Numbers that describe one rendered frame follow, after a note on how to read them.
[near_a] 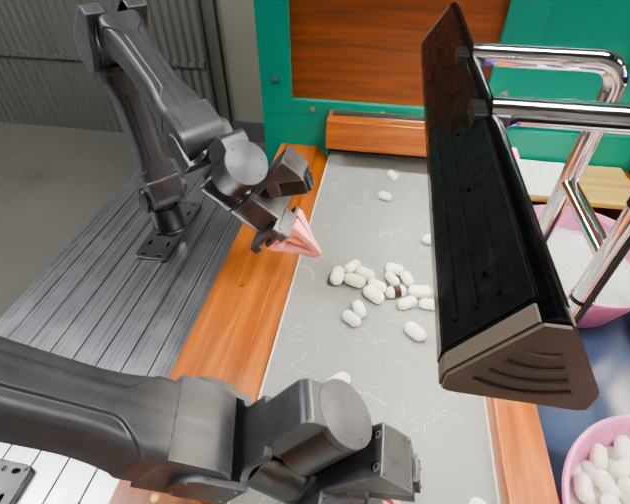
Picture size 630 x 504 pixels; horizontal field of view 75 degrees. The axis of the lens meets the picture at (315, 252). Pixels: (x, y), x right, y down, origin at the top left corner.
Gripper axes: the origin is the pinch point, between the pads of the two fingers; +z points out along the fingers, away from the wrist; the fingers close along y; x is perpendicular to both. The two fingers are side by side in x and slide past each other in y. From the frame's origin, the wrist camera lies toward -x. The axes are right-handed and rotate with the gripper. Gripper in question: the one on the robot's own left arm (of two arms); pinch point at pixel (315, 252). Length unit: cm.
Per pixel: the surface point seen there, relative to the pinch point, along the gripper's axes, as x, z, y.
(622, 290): -27, 46, 9
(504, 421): -13.8, 23.8, -20.8
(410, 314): -4.8, 17.1, -3.9
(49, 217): 159, -61, 89
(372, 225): 0.2, 11.4, 17.6
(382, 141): -6.0, 6.3, 37.5
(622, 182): -36, 48, 36
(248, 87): 83, -23, 185
